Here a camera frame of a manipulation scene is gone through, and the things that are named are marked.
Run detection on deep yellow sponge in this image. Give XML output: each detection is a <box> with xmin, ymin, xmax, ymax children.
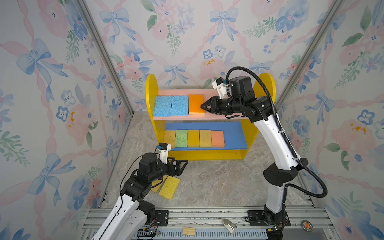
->
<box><xmin>187</xmin><ymin>130</ymin><xmax>200</xmax><ymax>148</ymax></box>

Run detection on dark orange sponge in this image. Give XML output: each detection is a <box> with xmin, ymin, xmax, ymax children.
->
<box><xmin>189</xmin><ymin>95</ymin><xmax>205</xmax><ymax>115</ymax></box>

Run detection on light orange sponge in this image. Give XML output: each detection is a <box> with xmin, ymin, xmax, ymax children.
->
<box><xmin>211</xmin><ymin>131</ymin><xmax>225</xmax><ymax>148</ymax></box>

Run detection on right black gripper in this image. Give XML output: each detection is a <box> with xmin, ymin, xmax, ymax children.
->
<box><xmin>200</xmin><ymin>98</ymin><xmax>244</xmax><ymax>117</ymax></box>

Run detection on yellow shelf pink blue boards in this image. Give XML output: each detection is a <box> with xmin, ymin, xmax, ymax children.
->
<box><xmin>146</xmin><ymin>74</ymin><xmax>260</xmax><ymax>161</ymax></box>

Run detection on blue sponge front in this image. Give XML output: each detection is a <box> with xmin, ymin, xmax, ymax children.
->
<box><xmin>171</xmin><ymin>96</ymin><xmax>189</xmax><ymax>116</ymax></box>

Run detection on yellow sponge far left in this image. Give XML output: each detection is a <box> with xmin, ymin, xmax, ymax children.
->
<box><xmin>151</xmin><ymin>176</ymin><xmax>168</xmax><ymax>193</ymax></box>

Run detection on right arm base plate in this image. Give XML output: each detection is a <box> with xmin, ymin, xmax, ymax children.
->
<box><xmin>245</xmin><ymin>210</ymin><xmax>291</xmax><ymax>228</ymax></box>

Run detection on green sponge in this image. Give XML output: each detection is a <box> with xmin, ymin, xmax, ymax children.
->
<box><xmin>175</xmin><ymin>130</ymin><xmax>188</xmax><ymax>148</ymax></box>

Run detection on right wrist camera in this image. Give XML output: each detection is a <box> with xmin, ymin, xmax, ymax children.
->
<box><xmin>212</xmin><ymin>77</ymin><xmax>230</xmax><ymax>100</ymax></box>

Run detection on blue sponge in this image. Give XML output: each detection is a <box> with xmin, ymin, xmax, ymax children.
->
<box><xmin>153</xmin><ymin>96</ymin><xmax>173</xmax><ymax>117</ymax></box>
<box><xmin>171</xmin><ymin>96</ymin><xmax>189</xmax><ymax>116</ymax></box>

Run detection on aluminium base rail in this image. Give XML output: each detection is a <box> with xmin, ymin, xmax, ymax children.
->
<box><xmin>77</xmin><ymin>205</ymin><xmax>343</xmax><ymax>240</ymax></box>

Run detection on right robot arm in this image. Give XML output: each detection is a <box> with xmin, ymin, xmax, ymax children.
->
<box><xmin>201</xmin><ymin>77</ymin><xmax>302</xmax><ymax>231</ymax></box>

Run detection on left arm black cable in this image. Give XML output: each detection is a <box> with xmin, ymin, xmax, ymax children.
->
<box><xmin>119</xmin><ymin>154</ymin><xmax>151</xmax><ymax>199</ymax></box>

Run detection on dull yellow sponge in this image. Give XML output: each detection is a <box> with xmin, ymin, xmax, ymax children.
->
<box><xmin>163</xmin><ymin>130</ymin><xmax>176</xmax><ymax>148</ymax></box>

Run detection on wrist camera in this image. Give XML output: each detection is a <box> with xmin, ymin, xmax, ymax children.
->
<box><xmin>155</xmin><ymin>143</ymin><xmax>172</xmax><ymax>165</ymax></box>
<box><xmin>212</xmin><ymin>77</ymin><xmax>230</xmax><ymax>100</ymax></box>

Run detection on metal clip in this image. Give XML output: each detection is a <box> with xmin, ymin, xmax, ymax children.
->
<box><xmin>223</xmin><ymin>219</ymin><xmax>237</xmax><ymax>235</ymax></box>

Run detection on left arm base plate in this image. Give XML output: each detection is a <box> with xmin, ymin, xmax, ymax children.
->
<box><xmin>145</xmin><ymin>210</ymin><xmax>170</xmax><ymax>227</ymax></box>

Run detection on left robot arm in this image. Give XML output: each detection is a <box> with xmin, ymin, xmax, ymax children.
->
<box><xmin>92</xmin><ymin>153</ymin><xmax>189</xmax><ymax>240</ymax></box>

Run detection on bright yellow sponge left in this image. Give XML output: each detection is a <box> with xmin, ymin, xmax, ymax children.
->
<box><xmin>159</xmin><ymin>177</ymin><xmax>181</xmax><ymax>200</ymax></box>

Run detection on round patterned badge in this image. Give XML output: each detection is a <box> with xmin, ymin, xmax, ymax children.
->
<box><xmin>302</xmin><ymin>220</ymin><xmax>314</xmax><ymax>232</ymax></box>

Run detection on small wooden block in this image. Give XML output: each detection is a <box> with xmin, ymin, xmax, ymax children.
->
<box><xmin>182</xmin><ymin>227</ymin><xmax>196</xmax><ymax>236</ymax></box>

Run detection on tan yellow sponge front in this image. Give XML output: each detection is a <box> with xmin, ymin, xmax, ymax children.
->
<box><xmin>200</xmin><ymin>130</ymin><xmax>212</xmax><ymax>148</ymax></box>

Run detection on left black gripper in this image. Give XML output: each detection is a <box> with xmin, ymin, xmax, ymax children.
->
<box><xmin>148</xmin><ymin>156</ymin><xmax>187</xmax><ymax>184</ymax></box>

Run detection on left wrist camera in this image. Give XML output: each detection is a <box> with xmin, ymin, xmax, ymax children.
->
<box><xmin>155</xmin><ymin>143</ymin><xmax>172</xmax><ymax>165</ymax></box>

